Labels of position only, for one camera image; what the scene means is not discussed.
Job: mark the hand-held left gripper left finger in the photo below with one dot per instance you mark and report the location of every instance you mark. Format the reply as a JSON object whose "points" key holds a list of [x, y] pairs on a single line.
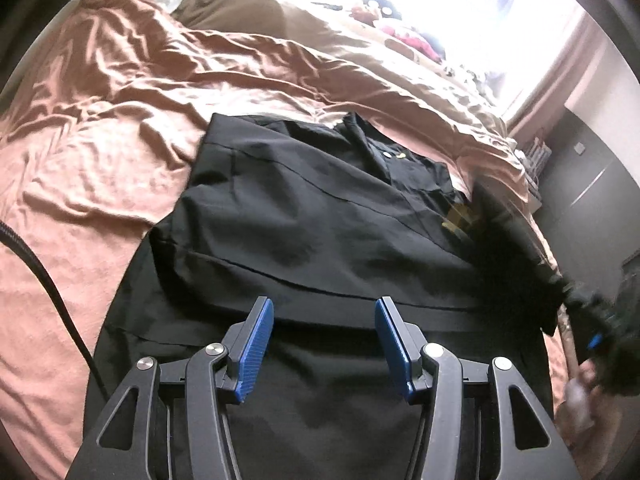
{"points": [[255, 341]]}

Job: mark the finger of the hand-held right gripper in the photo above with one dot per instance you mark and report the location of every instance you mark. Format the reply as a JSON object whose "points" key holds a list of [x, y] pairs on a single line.
{"points": [[590, 330]]}

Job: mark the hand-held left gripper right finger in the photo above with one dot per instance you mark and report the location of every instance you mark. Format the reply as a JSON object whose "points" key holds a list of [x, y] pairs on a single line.
{"points": [[393, 345]]}

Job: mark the black polo shirt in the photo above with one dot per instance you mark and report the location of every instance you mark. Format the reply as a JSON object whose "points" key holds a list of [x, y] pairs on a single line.
{"points": [[300, 220]]}

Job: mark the person's right hand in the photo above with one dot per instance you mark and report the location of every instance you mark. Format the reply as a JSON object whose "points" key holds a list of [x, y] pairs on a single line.
{"points": [[580, 400]]}

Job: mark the dark grey cabinet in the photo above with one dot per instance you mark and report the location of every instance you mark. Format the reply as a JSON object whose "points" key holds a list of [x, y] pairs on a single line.
{"points": [[585, 185]]}

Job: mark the cluttered white shelf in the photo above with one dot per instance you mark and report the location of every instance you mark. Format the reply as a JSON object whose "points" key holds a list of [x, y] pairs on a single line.
{"points": [[535, 160]]}

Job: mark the pink curtain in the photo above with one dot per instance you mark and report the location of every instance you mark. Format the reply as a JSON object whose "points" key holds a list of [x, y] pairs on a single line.
{"points": [[560, 85]]}

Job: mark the beige duvet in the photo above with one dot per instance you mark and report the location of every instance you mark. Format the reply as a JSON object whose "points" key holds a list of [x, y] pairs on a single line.
{"points": [[400, 85]]}

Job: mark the spotted cloth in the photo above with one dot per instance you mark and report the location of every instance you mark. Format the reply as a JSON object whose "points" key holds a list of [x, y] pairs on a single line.
{"points": [[475, 77]]}

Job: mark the red plush toy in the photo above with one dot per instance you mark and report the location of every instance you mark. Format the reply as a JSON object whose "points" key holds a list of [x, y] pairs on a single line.
{"points": [[417, 40]]}

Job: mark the brown plush toy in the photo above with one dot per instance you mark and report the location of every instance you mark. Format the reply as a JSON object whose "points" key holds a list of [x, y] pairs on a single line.
{"points": [[361, 11]]}

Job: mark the black plush toy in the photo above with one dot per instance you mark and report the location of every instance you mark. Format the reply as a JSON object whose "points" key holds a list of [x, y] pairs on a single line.
{"points": [[377, 2]]}

